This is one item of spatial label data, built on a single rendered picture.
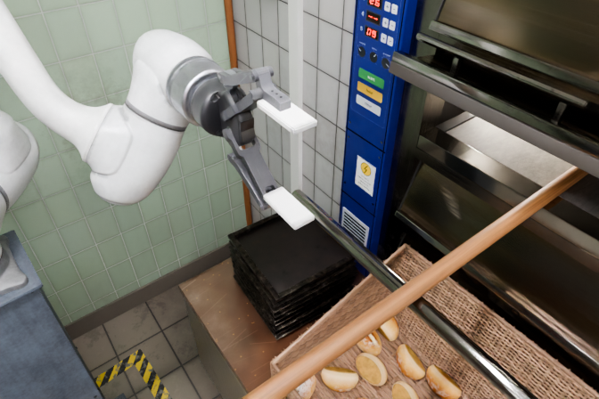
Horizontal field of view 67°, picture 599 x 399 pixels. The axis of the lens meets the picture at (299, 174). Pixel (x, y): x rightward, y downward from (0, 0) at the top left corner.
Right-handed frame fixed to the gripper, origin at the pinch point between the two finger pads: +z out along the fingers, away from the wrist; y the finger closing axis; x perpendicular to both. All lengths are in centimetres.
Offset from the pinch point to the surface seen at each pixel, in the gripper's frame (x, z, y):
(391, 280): -18.3, 1.8, 30.9
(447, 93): -40.2, -10.4, 7.5
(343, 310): -29, -19, 73
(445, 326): -18.5, 13.1, 30.8
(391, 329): -41, -11, 83
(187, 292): -1, -62, 90
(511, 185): -56, 0, 30
